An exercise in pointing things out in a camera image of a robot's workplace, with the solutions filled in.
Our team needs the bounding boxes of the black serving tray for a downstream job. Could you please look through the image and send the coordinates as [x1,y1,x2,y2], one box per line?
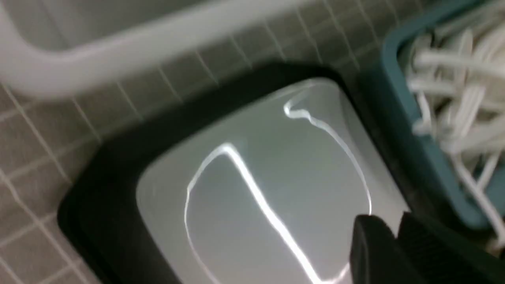
[57,63,434,284]

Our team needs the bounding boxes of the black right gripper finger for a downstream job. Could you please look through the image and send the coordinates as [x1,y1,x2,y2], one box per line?
[349,212,505,284]

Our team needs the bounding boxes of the large white square plate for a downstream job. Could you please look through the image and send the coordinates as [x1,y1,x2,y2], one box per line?
[136,77,409,284]

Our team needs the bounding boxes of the large white plastic tub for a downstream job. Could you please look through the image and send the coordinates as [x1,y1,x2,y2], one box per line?
[1,0,304,99]

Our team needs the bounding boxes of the white spoon over bin edge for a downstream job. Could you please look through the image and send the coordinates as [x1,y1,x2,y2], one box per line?
[450,153,504,243]

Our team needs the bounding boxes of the teal plastic bin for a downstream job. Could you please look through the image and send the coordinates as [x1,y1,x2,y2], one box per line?
[364,0,491,230]

